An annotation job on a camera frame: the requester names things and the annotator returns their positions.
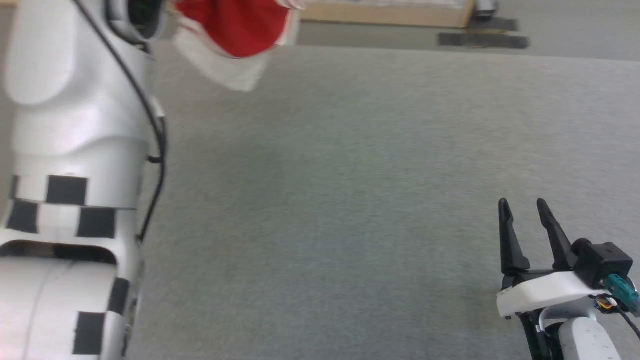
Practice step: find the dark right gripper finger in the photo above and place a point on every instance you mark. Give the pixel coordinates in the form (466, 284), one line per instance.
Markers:
(511, 240)
(557, 240)

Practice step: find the light wooden board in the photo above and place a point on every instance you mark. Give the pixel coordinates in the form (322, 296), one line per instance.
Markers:
(390, 15)

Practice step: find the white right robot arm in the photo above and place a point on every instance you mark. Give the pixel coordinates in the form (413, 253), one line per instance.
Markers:
(585, 335)

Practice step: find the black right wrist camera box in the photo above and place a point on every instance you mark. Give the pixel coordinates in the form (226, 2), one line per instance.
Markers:
(602, 260)

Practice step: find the red white-trimmed jersey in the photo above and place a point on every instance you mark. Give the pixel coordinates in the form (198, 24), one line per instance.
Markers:
(235, 30)

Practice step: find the teal right camera connector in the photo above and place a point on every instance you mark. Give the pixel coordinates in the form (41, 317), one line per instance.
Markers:
(622, 292)

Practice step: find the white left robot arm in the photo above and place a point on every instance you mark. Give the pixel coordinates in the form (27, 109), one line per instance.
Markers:
(65, 125)

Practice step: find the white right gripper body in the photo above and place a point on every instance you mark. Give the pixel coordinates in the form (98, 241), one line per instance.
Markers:
(540, 292)

